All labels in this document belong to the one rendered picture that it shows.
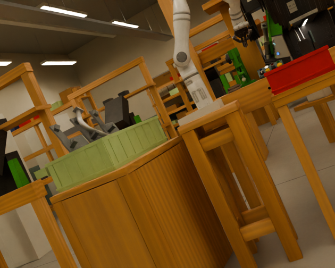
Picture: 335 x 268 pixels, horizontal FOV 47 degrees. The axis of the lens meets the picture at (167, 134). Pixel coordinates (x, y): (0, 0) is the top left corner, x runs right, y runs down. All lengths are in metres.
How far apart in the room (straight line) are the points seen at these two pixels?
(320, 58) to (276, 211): 0.77
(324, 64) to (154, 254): 1.20
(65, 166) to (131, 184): 0.43
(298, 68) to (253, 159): 0.48
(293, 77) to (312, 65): 0.10
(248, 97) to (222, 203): 0.65
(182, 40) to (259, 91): 0.55
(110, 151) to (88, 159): 0.13
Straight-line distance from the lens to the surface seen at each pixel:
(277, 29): 2.55
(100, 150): 1.92
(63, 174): 2.11
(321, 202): 2.07
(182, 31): 2.10
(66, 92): 7.84
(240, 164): 3.00
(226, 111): 1.94
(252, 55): 2.91
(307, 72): 1.99
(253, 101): 2.31
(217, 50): 3.03
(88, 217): 2.03
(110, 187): 1.88
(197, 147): 1.98
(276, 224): 2.07
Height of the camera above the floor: 0.90
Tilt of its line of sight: 2 degrees down
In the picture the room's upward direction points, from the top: 24 degrees counter-clockwise
